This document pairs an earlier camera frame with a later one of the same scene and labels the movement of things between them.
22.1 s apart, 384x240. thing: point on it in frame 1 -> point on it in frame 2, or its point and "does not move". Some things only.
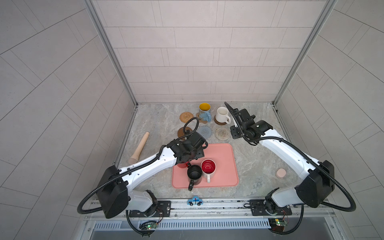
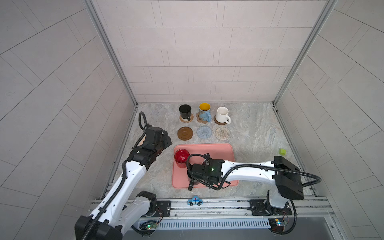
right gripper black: [233, 134] -> [204, 181]
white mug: [221, 115] does not move
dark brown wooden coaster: [180, 132] does not move
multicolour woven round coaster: [222, 133] does not move
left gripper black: [200, 153] -> [167, 141]
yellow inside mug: [204, 110] does not move
